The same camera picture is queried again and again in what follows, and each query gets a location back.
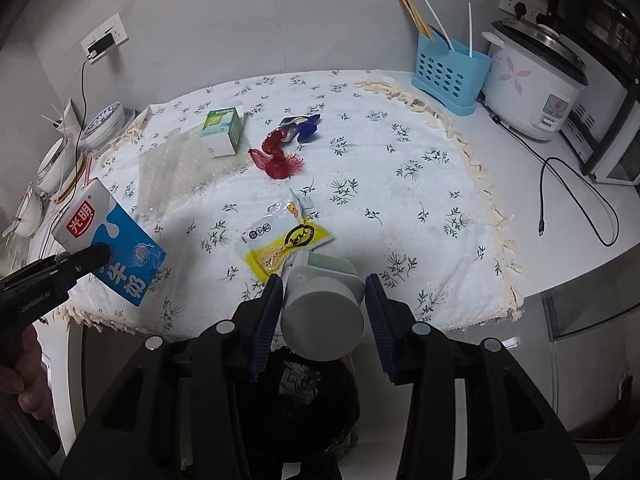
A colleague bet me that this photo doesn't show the blue white porcelain bowl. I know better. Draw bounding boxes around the blue white porcelain bowl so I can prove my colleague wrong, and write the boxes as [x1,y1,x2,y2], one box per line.
[79,102,125,150]

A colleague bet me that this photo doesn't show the black power cable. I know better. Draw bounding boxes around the black power cable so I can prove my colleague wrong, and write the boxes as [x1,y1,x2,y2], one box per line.
[487,109,622,248]

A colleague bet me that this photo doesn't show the white cup with sticks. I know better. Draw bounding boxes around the white cup with sticks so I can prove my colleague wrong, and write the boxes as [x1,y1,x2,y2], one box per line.
[42,99,80,136]

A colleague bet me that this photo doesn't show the person's left hand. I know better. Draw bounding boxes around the person's left hand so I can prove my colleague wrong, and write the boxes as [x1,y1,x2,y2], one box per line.
[1,325,53,420]

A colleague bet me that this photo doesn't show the white rice cooker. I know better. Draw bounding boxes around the white rice cooker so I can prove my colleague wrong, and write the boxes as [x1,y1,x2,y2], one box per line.
[482,18,588,142]

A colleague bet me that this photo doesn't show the black charging cable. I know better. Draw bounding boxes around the black charging cable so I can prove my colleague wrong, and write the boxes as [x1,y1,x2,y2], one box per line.
[39,56,94,261]

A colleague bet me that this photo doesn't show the wooden chopsticks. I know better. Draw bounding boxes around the wooden chopsticks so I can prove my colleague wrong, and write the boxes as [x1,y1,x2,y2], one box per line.
[399,0,435,41]

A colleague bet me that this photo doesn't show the black charger plug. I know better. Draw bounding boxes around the black charger plug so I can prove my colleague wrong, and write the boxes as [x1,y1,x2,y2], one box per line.
[87,32,115,61]

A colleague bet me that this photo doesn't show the blue foil snack wrapper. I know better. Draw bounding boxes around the blue foil snack wrapper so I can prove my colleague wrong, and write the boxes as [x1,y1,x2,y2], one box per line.
[278,114,321,143]

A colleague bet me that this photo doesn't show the white microwave oven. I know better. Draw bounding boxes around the white microwave oven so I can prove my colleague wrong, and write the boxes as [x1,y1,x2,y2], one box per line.
[560,0,640,188]

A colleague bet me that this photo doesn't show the white ceramic bowl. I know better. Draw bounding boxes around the white ceramic bowl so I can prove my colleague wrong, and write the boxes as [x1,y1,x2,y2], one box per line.
[36,136,76,195]

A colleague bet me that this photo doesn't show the white wall socket right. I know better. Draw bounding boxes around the white wall socket right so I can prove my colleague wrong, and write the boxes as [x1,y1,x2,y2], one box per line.
[499,0,547,23]

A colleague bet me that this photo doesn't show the yellow snack packet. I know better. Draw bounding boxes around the yellow snack packet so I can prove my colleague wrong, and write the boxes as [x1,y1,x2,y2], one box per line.
[235,190,334,282]

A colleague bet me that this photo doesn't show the clear bubble wrap sheet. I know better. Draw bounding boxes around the clear bubble wrap sheet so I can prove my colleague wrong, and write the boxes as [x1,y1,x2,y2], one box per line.
[137,129,212,220]

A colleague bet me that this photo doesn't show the black trash bin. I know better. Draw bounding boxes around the black trash bin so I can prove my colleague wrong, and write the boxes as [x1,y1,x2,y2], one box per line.
[266,348,360,463]

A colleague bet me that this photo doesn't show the white floral tablecloth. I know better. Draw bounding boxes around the white floral tablecloth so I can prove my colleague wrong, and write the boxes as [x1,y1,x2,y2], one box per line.
[51,70,522,337]

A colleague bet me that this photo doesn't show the blue white milk carton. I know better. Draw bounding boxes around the blue white milk carton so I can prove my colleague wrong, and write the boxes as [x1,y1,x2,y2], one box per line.
[52,178,166,307]

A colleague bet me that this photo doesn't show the white wall socket left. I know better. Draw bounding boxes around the white wall socket left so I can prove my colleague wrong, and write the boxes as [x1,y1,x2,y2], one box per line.
[80,13,129,63]

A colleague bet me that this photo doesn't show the white straw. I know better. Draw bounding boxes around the white straw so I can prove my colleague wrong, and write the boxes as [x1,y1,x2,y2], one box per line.
[468,1,474,58]
[423,0,454,52]

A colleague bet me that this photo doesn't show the red mesh net bag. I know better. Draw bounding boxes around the red mesh net bag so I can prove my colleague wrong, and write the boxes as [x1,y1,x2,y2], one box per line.
[248,128,304,180]

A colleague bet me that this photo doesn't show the white plastic cup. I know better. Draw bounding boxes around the white plastic cup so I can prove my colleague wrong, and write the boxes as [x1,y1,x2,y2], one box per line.
[280,250,364,361]

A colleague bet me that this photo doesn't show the green white medicine box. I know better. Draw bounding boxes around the green white medicine box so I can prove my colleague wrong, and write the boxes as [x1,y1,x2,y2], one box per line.
[198,105,244,157]

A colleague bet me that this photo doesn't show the blue plastic utensil holder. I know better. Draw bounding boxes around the blue plastic utensil holder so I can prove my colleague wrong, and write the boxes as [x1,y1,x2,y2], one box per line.
[411,30,491,116]

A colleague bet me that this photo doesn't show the white wall socket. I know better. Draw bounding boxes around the white wall socket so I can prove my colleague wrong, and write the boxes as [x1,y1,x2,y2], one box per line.
[80,13,129,63]
[499,0,547,23]

